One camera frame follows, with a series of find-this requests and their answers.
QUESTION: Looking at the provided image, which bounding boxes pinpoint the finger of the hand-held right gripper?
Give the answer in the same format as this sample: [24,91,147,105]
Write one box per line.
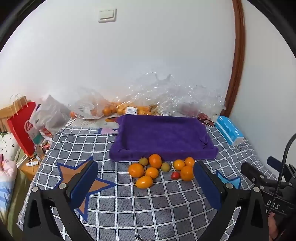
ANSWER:
[267,157,288,173]
[240,162,270,186]

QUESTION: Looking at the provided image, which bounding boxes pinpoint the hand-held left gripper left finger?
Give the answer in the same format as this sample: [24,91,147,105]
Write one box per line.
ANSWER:
[22,159,100,241]

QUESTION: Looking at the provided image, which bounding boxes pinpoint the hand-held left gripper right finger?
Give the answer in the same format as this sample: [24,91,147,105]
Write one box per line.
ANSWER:
[193,160,270,241]

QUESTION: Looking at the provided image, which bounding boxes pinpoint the large orange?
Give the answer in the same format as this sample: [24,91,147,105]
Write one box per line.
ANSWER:
[148,154,162,169]

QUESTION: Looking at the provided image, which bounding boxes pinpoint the oval orange fruit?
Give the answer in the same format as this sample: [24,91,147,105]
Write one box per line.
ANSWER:
[135,176,154,189]

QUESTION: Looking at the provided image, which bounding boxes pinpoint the purple towel covered tray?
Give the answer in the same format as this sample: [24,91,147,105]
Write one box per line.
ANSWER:
[109,115,219,162]

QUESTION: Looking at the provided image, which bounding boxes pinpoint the clear bag of red fruits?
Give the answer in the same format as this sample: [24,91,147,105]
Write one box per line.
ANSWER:
[178,85,226,120]

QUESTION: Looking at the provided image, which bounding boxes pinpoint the crinkled clear bag yellow fruits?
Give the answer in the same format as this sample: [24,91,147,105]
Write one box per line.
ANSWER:
[129,72,185,116]

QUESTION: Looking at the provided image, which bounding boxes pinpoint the person's right hand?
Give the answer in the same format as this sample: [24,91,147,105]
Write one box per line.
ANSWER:
[269,212,284,240]

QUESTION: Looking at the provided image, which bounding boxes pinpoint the blue tissue pack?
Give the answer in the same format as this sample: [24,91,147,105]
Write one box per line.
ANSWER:
[214,115,245,146]

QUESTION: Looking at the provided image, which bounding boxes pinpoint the grey checked blanket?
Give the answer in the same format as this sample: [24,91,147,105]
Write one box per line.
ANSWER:
[17,125,270,241]

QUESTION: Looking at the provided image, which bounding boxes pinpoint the wooden nightstand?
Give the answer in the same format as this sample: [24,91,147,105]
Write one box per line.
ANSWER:
[16,146,50,181]

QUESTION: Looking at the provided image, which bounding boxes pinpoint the printed cardboard sheet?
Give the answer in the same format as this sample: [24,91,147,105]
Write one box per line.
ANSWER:
[65,115,121,129]

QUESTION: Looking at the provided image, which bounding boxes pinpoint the small red object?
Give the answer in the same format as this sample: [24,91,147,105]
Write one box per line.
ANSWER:
[198,112,215,127]

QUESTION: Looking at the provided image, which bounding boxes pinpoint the white printed plastic bag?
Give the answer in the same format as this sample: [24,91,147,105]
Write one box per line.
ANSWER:
[29,104,57,145]

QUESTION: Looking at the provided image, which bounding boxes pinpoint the grey plastic bag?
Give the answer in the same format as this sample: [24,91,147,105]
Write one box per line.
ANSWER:
[39,94,72,130]

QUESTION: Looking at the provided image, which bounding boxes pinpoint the pink cloth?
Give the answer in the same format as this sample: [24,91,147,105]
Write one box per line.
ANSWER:
[0,154,18,186]

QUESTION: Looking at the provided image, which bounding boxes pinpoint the red paper bag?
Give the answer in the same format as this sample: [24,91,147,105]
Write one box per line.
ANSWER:
[6,101,37,157]

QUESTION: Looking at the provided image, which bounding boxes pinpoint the white spotted plush toy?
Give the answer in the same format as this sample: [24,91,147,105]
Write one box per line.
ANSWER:
[0,131,20,161]

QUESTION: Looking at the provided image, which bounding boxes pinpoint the labelled clear bag of oranges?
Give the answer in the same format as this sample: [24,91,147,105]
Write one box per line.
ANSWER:
[102,91,160,116]

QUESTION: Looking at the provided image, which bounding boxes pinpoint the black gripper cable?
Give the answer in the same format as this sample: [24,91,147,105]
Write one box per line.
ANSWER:
[267,133,296,217]

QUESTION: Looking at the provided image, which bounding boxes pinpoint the brown wooden door frame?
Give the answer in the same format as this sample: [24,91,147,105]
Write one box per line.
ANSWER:
[225,0,246,117]

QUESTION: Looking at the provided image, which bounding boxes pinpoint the white light switch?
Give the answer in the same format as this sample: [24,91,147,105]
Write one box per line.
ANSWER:
[97,9,117,23]

